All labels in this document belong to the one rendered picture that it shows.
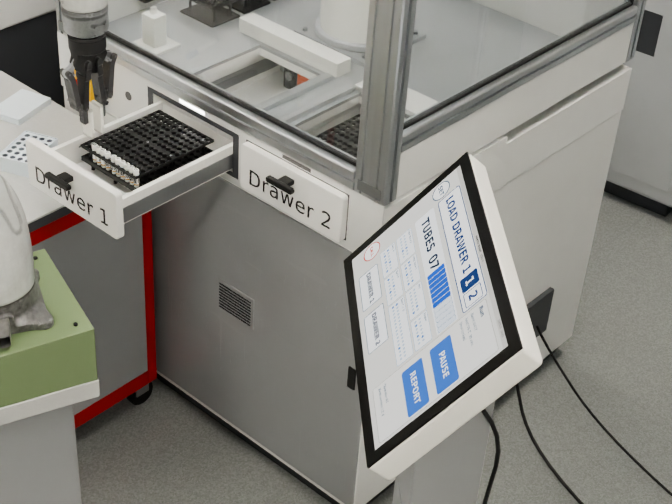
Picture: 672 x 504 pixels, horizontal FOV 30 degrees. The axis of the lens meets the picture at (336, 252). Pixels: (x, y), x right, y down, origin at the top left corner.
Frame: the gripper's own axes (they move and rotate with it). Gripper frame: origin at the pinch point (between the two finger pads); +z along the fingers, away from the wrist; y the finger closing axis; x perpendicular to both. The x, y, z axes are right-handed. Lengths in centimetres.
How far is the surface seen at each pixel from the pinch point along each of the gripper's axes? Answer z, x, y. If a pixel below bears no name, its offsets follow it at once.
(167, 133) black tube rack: 7.4, -5.2, 15.7
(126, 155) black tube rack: 7.9, -5.4, 3.9
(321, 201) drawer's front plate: 8, -45, 21
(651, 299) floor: 99, -63, 157
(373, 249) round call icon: -4, -74, 3
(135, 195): 8.5, -17.6, -4.1
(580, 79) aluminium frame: 1, -60, 93
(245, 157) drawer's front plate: 7.7, -23.5, 21.3
